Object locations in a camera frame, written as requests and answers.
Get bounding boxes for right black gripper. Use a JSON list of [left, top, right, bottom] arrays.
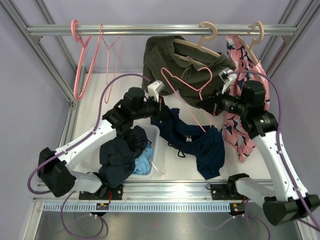
[[197, 84, 249, 117]]

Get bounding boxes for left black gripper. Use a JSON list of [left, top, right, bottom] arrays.
[[131, 95, 174, 123]]

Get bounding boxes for navy drawstring shorts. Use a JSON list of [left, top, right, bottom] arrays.
[[150, 108, 226, 180]]

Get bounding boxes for thin pink wire hanger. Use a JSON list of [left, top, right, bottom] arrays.
[[98, 22, 126, 104], [160, 66, 213, 133]]

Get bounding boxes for light blue shorts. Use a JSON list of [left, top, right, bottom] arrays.
[[133, 141, 154, 176]]

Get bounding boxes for dark navy shorts with zipper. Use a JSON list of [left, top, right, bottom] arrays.
[[98, 125, 148, 189]]

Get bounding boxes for thick pink plastic hanger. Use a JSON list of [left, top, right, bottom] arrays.
[[70, 19, 101, 101]]

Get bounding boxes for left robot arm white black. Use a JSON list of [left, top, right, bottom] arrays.
[[36, 83, 169, 200]]

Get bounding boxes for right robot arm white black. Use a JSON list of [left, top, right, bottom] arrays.
[[197, 80, 320, 226]]

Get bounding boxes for olive green shorts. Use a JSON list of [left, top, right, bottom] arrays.
[[142, 35, 236, 107]]

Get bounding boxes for pink patterned shorts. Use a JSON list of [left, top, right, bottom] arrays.
[[222, 36, 270, 163]]

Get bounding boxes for wooden hanger with olive shorts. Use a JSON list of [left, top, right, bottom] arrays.
[[173, 21, 221, 67]]

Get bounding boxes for wooden hanger with pink shorts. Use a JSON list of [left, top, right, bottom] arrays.
[[237, 21, 265, 65]]

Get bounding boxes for white plastic basket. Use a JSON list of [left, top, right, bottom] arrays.
[[75, 123, 165, 181]]

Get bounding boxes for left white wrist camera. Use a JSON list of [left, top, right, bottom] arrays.
[[147, 80, 165, 102]]

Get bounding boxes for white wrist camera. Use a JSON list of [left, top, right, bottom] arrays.
[[218, 68, 237, 94], [147, 80, 165, 102]]

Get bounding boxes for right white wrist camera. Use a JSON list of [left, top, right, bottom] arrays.
[[218, 68, 237, 94]]

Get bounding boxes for aluminium hanging rail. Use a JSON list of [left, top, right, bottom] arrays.
[[26, 24, 298, 37]]

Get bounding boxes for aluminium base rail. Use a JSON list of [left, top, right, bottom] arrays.
[[32, 180, 305, 203]]

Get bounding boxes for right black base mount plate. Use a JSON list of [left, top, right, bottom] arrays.
[[206, 183, 246, 201]]

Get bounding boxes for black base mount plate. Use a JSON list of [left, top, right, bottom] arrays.
[[206, 183, 246, 201], [78, 184, 123, 201]]

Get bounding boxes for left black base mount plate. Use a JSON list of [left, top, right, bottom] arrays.
[[78, 184, 123, 201]]

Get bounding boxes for white slotted cable duct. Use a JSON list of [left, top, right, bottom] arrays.
[[43, 202, 231, 213]]

